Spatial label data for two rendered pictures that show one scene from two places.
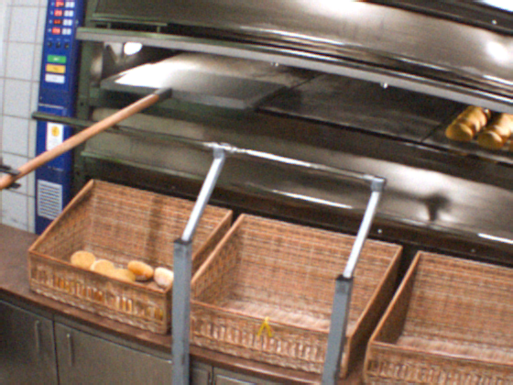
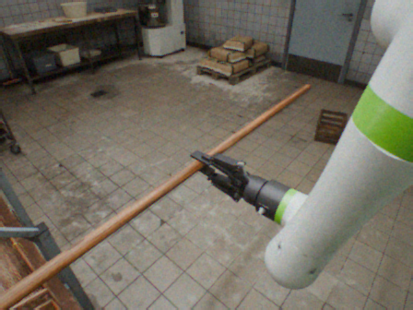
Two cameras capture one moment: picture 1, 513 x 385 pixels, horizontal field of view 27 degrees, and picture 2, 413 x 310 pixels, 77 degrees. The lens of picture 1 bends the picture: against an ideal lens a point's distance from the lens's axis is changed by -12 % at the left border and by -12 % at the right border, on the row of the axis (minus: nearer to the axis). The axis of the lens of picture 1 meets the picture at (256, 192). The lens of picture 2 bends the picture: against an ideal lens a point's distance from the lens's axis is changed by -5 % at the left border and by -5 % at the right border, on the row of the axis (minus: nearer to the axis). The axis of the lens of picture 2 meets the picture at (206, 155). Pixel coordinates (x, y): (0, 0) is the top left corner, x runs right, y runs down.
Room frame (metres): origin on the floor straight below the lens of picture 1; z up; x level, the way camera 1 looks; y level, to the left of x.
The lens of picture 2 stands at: (3.46, 0.89, 1.66)
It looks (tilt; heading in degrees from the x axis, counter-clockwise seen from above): 37 degrees down; 198
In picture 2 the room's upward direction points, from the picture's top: straight up
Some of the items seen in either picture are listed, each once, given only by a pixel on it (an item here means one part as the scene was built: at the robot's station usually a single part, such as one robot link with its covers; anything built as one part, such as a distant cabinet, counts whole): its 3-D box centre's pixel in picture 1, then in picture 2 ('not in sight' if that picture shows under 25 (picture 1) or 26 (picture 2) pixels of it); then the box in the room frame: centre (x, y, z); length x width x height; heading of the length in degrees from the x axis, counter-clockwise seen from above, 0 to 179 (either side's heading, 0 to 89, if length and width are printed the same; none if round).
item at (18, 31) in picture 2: not in sight; (77, 45); (-0.49, -2.80, 0.45); 2.20 x 0.80 x 0.90; 157
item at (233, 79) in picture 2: not in sight; (235, 66); (-1.26, -0.10, 0.07); 1.20 x 0.80 x 0.14; 157
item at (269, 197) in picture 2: not in sight; (272, 200); (2.97, 0.90, 1.18); 0.12 x 0.06 x 0.09; 158
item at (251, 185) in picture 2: not in sight; (247, 186); (2.94, 0.83, 1.18); 0.09 x 0.07 x 0.08; 68
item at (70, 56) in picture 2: not in sight; (64, 54); (-0.23, -2.91, 0.35); 0.50 x 0.36 x 0.24; 69
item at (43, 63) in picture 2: not in sight; (40, 61); (0.16, -3.07, 0.35); 0.50 x 0.36 x 0.24; 67
